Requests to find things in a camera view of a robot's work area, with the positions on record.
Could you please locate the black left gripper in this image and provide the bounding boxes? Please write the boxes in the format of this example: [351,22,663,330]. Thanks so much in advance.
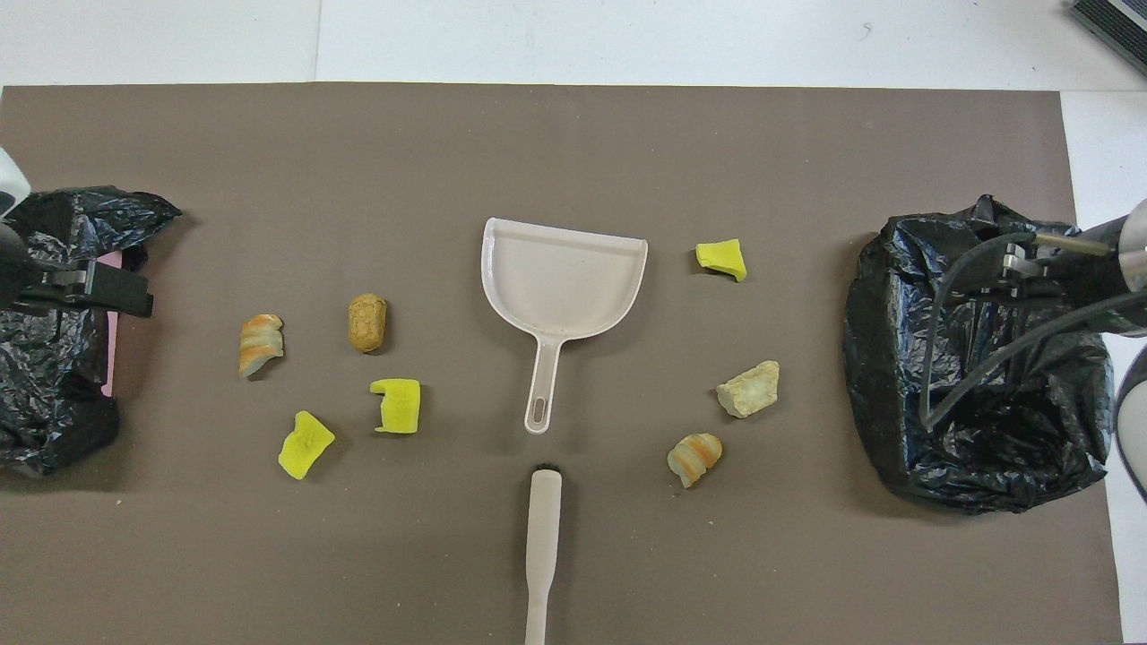
[0,222,154,317]

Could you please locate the yellow notched sponge piece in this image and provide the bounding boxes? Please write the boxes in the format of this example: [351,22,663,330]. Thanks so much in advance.
[370,378,422,434]

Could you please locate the black ribbed device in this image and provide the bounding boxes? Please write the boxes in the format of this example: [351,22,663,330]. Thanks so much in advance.
[1069,0,1147,77]

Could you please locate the beige plastic dustpan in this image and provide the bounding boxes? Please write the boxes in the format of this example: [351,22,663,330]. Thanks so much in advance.
[480,217,649,435]

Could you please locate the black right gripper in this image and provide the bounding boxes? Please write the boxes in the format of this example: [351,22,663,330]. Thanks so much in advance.
[999,215,1133,311]

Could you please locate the pink plastic bin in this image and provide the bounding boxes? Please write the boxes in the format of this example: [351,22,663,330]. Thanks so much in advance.
[97,251,125,398]

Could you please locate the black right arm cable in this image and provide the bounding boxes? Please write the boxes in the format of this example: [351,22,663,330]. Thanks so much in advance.
[920,231,1147,433]

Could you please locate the pale beige foam chunk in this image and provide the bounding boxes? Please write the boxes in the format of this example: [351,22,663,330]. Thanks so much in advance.
[716,360,780,419]

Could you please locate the yellow wedge sponge piece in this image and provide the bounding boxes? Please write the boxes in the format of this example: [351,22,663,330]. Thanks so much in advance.
[695,238,747,283]

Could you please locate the beige hand brush black bristles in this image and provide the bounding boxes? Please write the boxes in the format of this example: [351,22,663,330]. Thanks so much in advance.
[524,462,564,645]

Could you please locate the brown table mat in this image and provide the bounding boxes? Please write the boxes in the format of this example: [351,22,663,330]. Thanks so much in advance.
[0,83,1125,645]

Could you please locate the open black trash bag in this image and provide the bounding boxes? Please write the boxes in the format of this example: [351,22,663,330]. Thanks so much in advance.
[842,194,1116,515]

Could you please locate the brown bread roll toy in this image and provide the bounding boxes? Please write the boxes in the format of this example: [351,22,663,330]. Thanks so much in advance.
[348,294,388,354]

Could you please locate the crumpled black trash bag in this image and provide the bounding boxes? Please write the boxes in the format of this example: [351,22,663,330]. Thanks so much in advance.
[0,185,182,476]

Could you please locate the orange striped croissant toy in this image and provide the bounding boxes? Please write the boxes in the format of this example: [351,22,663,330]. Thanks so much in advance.
[238,314,285,378]

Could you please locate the pale striped croissant toy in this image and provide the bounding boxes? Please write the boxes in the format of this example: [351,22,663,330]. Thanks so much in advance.
[667,433,723,489]

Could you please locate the yellow diamond sponge piece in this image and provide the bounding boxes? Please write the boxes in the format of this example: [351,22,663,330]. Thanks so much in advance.
[278,410,336,481]

